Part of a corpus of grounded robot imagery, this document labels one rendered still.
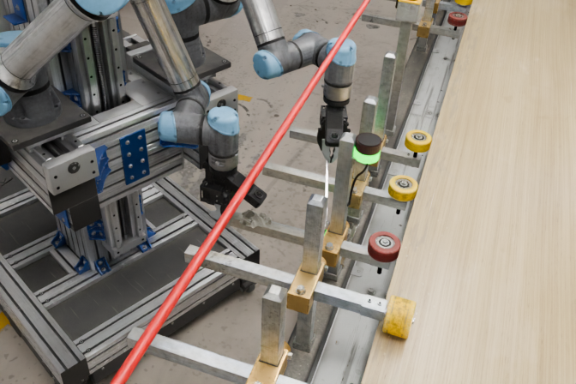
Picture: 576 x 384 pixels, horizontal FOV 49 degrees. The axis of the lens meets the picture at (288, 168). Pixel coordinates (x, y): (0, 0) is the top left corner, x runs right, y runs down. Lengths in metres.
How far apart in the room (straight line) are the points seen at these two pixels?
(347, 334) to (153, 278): 0.95
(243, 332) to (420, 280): 1.14
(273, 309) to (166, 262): 1.40
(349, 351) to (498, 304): 0.42
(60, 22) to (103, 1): 0.13
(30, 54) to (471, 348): 1.15
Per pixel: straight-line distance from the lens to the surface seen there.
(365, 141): 1.45
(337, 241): 1.62
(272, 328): 1.16
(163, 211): 2.71
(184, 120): 1.52
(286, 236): 1.64
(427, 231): 1.65
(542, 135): 2.14
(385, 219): 2.08
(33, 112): 1.77
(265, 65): 1.57
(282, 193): 3.11
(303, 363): 1.58
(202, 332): 2.52
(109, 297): 2.40
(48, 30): 1.47
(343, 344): 1.72
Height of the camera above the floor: 1.98
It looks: 37 degrees down
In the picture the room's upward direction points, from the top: 3 degrees clockwise
